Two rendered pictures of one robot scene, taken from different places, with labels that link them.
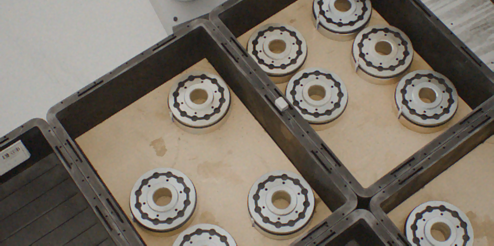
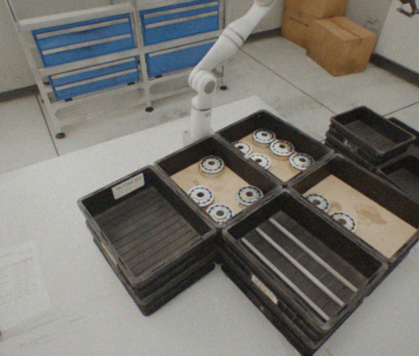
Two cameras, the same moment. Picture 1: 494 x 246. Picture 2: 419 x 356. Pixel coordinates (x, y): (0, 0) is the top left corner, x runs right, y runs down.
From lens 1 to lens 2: 0.51 m
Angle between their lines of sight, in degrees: 19
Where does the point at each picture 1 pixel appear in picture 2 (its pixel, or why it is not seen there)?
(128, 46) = not seen: hidden behind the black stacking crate
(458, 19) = not seen: hidden behind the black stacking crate
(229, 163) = (225, 187)
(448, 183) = (316, 190)
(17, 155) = (140, 181)
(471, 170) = (324, 186)
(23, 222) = (141, 209)
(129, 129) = (183, 177)
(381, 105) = (284, 167)
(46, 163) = (150, 189)
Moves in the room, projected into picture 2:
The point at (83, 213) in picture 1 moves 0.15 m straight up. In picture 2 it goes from (166, 205) to (162, 176)
